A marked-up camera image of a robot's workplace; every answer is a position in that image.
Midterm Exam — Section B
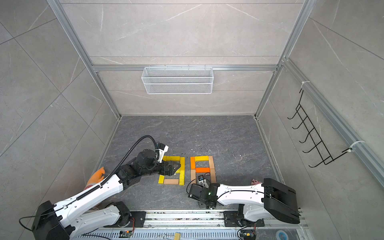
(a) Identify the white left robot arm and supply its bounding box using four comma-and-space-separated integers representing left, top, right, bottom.
32, 150, 181, 240

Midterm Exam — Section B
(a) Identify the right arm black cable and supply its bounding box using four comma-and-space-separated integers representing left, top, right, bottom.
185, 172, 212, 196

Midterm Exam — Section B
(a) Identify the aluminium frame post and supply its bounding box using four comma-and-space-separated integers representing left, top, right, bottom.
47, 0, 122, 120

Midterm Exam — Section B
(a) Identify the tan wooden block angled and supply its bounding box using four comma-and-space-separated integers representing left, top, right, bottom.
191, 169, 197, 184

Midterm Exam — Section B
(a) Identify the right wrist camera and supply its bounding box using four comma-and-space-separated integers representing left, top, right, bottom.
197, 175, 209, 188

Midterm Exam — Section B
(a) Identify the white wire mesh basket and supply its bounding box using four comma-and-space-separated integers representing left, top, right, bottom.
142, 67, 214, 95

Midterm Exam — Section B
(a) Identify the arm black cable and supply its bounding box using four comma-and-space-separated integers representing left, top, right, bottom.
185, 172, 212, 196
18, 134, 159, 232

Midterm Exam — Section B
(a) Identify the light wooden block front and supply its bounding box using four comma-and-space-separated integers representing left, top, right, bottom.
209, 156, 215, 169

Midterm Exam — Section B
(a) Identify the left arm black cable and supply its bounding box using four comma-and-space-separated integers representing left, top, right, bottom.
18, 134, 159, 232

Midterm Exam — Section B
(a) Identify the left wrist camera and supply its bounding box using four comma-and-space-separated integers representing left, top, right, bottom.
155, 143, 169, 163

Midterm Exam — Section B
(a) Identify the pink toy figure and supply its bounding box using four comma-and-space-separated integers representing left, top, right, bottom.
252, 179, 261, 185

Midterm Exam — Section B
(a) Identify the lime yellow block short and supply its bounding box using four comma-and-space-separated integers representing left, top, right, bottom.
179, 157, 185, 174

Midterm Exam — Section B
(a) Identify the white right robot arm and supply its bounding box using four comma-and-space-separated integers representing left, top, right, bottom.
187, 178, 300, 224

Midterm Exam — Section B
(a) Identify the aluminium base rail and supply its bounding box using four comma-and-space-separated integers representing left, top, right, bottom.
75, 209, 313, 240

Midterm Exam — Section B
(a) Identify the orange block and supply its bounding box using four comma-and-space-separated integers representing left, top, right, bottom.
196, 168, 211, 174
190, 157, 196, 170

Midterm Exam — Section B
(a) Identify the orange plush toy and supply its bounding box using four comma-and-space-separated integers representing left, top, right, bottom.
84, 167, 106, 190

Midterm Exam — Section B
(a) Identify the black wire hook rack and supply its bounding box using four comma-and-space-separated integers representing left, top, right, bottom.
287, 89, 352, 168

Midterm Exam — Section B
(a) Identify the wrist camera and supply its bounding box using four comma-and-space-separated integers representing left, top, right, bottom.
197, 175, 209, 188
155, 143, 169, 163

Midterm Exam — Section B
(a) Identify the yellow block angled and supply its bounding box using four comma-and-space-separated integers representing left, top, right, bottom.
195, 156, 210, 162

